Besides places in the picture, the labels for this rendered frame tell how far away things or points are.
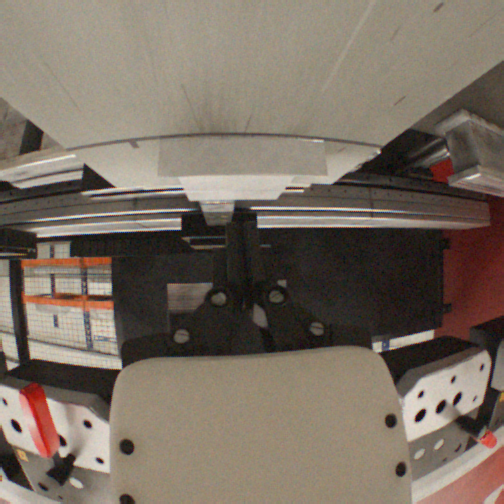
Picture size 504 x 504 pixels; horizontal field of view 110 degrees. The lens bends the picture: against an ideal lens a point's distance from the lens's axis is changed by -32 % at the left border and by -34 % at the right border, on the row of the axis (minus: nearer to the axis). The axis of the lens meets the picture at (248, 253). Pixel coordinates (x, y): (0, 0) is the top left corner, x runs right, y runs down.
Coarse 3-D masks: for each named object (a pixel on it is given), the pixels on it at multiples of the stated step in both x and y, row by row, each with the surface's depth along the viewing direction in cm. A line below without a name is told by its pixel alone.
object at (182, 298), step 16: (176, 288) 21; (192, 288) 21; (208, 288) 21; (176, 304) 21; (192, 304) 21; (176, 320) 20; (240, 320) 21; (240, 336) 21; (256, 336) 21; (240, 352) 21; (256, 352) 21
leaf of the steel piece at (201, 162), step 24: (168, 144) 12; (192, 144) 12; (216, 144) 12; (240, 144) 12; (264, 144) 12; (288, 144) 12; (312, 144) 13; (168, 168) 12; (192, 168) 12; (216, 168) 12; (240, 168) 12; (264, 168) 12; (288, 168) 12; (312, 168) 13
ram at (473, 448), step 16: (496, 432) 21; (480, 448) 20; (448, 464) 19; (480, 464) 20; (496, 464) 21; (16, 480) 15; (416, 480) 19; (432, 480) 19; (464, 480) 20; (480, 480) 20; (496, 480) 21; (32, 496) 14; (432, 496) 19; (448, 496) 19; (464, 496) 20; (480, 496) 20
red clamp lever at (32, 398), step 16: (32, 384) 13; (32, 400) 12; (32, 416) 12; (48, 416) 13; (32, 432) 12; (48, 432) 13; (48, 448) 12; (64, 464) 13; (48, 480) 11; (64, 480) 12
